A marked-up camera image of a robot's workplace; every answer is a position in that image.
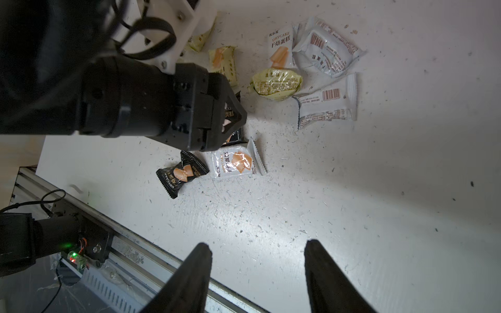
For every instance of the yellow cookie packet right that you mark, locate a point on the yellow cookie packet right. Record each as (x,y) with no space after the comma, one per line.
(276,84)

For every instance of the white cookie packet centre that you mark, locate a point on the white cookie packet centre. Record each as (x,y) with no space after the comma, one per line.
(236,161)

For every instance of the yellow cookie packet middle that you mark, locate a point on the yellow cookie packet middle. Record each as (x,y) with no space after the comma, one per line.
(222,61)

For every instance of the white cookie packet barcode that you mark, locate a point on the white cookie packet barcode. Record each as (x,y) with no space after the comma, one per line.
(337,101)

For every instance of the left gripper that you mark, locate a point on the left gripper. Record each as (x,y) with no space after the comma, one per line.
(204,113)

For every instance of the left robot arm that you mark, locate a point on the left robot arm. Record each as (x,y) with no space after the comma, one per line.
(62,72)

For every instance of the white cookie packet top right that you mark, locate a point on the white cookie packet top right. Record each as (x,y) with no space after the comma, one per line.
(325,49)

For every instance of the yellow cookie packet left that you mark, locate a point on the yellow cookie packet left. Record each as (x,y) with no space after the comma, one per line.
(196,43)

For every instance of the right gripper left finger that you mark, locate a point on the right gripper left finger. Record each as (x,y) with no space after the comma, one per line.
(186,290)

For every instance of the white cookie packet orange print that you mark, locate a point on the white cookie packet orange print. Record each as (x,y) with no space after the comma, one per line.
(280,43)

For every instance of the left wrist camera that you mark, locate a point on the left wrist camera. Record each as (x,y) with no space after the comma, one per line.
(186,19)

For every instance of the yellow cookie packet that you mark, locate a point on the yellow cookie packet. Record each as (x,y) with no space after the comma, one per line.
(196,43)
(276,84)
(222,61)

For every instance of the black cookie packet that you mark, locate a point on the black cookie packet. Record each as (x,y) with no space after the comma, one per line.
(237,136)
(189,168)

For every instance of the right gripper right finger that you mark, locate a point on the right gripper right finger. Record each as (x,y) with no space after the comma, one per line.
(328,287)

